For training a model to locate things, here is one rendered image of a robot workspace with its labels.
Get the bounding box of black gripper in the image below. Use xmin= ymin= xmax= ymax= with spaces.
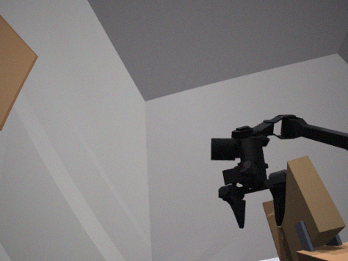
xmin=218 ymin=155 xmax=287 ymax=229

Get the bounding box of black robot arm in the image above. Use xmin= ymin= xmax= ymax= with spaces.
xmin=211 ymin=114 xmax=348 ymax=188

